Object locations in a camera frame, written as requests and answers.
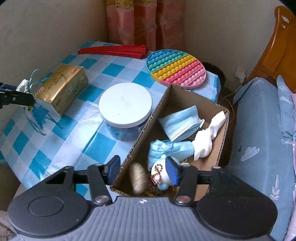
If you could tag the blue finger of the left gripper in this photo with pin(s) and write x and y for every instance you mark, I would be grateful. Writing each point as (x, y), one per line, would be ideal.
(9, 95)

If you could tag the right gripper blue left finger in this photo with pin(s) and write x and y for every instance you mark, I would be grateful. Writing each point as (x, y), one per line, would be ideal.
(100, 175)

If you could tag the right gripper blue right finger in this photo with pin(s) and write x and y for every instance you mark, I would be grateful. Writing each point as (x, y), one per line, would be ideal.
(185, 178)

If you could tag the small blue plush doll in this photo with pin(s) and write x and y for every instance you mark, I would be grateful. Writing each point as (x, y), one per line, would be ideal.
(165, 172)

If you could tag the brown ring toy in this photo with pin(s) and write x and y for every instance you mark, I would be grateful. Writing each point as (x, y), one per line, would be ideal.
(152, 190)

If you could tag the blue tassel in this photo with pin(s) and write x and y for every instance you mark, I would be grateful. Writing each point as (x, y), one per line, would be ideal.
(37, 116)

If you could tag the white knotted cloth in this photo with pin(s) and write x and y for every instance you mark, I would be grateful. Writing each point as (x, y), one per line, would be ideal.
(202, 142)

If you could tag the light blue face mask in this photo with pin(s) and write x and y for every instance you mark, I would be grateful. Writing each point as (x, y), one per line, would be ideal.
(182, 124)

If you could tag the blue cloth in box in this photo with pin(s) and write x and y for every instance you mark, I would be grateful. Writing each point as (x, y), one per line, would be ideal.
(179, 150)

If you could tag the beige yarn ball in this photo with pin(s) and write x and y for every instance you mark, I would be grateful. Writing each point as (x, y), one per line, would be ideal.
(138, 178)

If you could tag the gold tissue pack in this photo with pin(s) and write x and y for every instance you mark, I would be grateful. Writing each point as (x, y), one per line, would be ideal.
(58, 92)

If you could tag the blue white checkered tablecloth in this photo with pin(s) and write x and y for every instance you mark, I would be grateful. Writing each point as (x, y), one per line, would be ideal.
(80, 137)

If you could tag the clear jar white lid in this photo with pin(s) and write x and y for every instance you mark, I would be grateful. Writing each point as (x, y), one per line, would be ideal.
(125, 109)

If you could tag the brown cardboard box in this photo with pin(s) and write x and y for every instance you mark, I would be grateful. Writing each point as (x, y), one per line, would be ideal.
(174, 99)

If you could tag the rainbow pop-it toy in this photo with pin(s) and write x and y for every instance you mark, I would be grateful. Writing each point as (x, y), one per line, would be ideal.
(175, 67)

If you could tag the blue patterned pillow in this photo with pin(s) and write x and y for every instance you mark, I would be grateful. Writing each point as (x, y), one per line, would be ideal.
(287, 118)

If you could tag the red folded fan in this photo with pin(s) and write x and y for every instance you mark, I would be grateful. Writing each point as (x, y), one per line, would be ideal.
(131, 51)

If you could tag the wooden headboard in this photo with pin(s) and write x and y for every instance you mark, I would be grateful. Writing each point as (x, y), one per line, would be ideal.
(279, 55)

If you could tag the pink gold curtain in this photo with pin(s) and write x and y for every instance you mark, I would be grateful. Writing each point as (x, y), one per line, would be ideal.
(156, 24)

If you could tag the white wall plug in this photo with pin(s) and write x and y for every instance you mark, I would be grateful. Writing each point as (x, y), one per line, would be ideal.
(240, 74)

